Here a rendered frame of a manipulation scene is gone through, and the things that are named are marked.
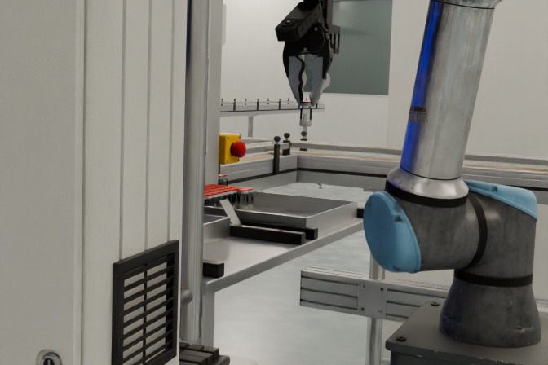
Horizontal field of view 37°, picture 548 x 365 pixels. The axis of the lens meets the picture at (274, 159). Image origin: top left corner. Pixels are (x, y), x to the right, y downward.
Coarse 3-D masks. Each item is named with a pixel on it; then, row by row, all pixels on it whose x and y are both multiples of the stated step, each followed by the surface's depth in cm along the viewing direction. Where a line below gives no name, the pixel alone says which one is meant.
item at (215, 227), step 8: (208, 216) 147; (216, 216) 147; (208, 224) 139; (216, 224) 141; (224, 224) 144; (208, 232) 139; (216, 232) 142; (224, 232) 144; (208, 240) 139; (216, 240) 142
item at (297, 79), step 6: (294, 60) 149; (300, 60) 149; (294, 66) 149; (300, 66) 149; (294, 72) 149; (300, 72) 149; (288, 78) 150; (294, 78) 149; (300, 78) 150; (306, 78) 155; (294, 84) 150; (300, 84) 149; (294, 90) 150; (300, 90) 150; (294, 96) 150; (300, 96) 150; (300, 102) 150
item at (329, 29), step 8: (304, 0) 149; (312, 0) 148; (320, 0) 149; (328, 0) 151; (328, 8) 151; (320, 16) 149; (328, 16) 152; (320, 24) 146; (328, 24) 148; (312, 32) 147; (320, 32) 146; (328, 32) 148; (336, 32) 151; (304, 40) 148; (312, 40) 147; (320, 40) 146; (296, 48) 148; (304, 48) 148; (312, 48) 147; (320, 48) 147; (336, 48) 152
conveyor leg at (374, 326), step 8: (376, 264) 255; (376, 272) 256; (384, 272) 257; (368, 320) 259; (376, 320) 257; (368, 328) 259; (376, 328) 257; (368, 336) 259; (376, 336) 257; (368, 344) 259; (376, 344) 258; (368, 352) 259; (376, 352) 258; (368, 360) 259; (376, 360) 258
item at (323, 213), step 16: (256, 192) 181; (208, 208) 157; (256, 208) 179; (272, 208) 180; (288, 208) 178; (304, 208) 176; (320, 208) 174; (336, 208) 161; (352, 208) 169; (288, 224) 150; (304, 224) 148; (320, 224) 154; (336, 224) 161
